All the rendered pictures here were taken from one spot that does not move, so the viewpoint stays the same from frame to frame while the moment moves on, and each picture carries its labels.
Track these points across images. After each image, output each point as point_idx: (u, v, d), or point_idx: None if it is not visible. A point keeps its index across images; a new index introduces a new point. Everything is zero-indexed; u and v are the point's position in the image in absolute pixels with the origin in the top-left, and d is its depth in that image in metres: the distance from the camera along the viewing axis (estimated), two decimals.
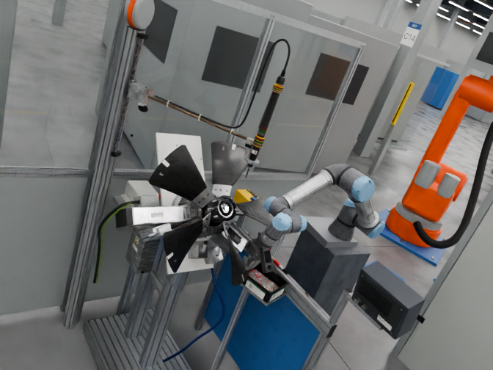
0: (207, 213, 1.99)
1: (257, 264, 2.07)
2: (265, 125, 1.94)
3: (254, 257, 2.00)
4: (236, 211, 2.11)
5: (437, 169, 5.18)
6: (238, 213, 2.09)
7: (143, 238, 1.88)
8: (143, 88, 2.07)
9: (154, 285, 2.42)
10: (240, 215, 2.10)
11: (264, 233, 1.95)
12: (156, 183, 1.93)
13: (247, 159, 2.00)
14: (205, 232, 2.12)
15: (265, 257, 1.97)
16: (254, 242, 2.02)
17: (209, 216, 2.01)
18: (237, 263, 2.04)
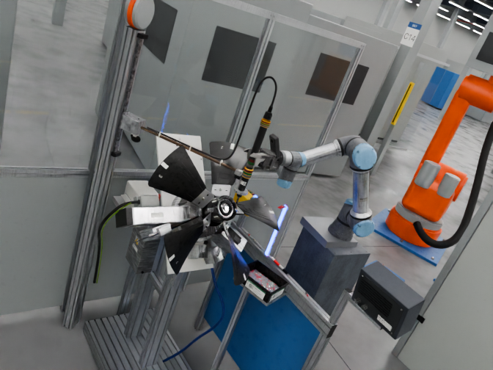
0: (207, 214, 1.99)
1: (262, 155, 2.00)
2: (253, 158, 2.01)
3: (263, 150, 2.08)
4: (236, 210, 2.11)
5: (437, 169, 5.18)
6: (238, 212, 2.09)
7: (144, 238, 1.88)
8: (136, 120, 2.13)
9: (154, 285, 2.42)
10: (240, 214, 2.10)
11: None
12: (155, 185, 1.93)
13: (236, 190, 2.06)
14: (205, 232, 2.12)
15: None
16: None
17: (209, 217, 2.01)
18: (238, 262, 2.05)
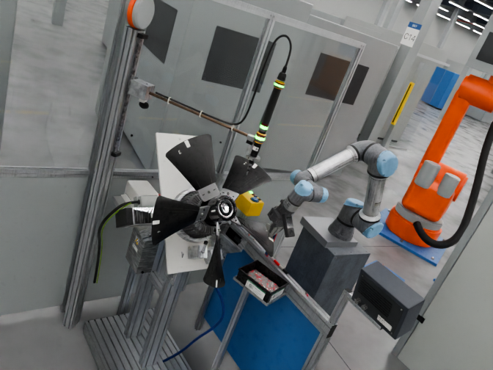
0: (206, 205, 1.99)
1: (279, 231, 2.19)
2: (266, 122, 1.94)
3: (276, 223, 2.12)
4: (234, 219, 2.09)
5: (437, 169, 5.18)
6: (235, 221, 2.07)
7: (143, 238, 1.88)
8: (144, 84, 2.06)
9: (154, 285, 2.42)
10: (237, 224, 2.08)
11: (287, 200, 2.07)
12: (172, 158, 2.00)
13: (249, 156, 1.99)
14: (205, 232, 2.12)
15: (287, 222, 2.09)
16: (276, 209, 2.14)
17: (207, 210, 2.01)
18: (216, 265, 1.97)
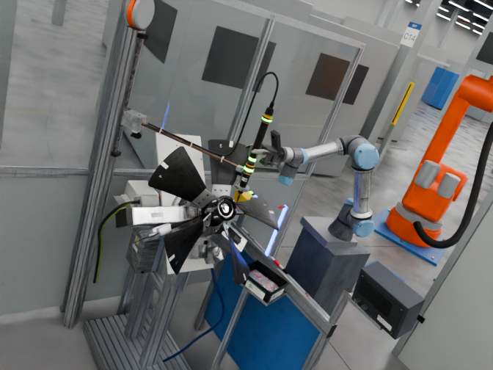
0: (212, 193, 2.02)
1: (263, 150, 1.99)
2: (254, 154, 2.00)
3: (265, 146, 2.08)
4: (225, 228, 2.05)
5: (437, 169, 5.18)
6: (224, 227, 2.03)
7: (144, 238, 1.88)
8: (136, 116, 2.12)
9: (154, 285, 2.42)
10: (224, 232, 2.03)
11: None
12: (211, 146, 2.16)
13: (238, 186, 2.05)
14: (205, 232, 2.12)
15: None
16: None
17: (209, 198, 2.03)
18: (183, 242, 1.88)
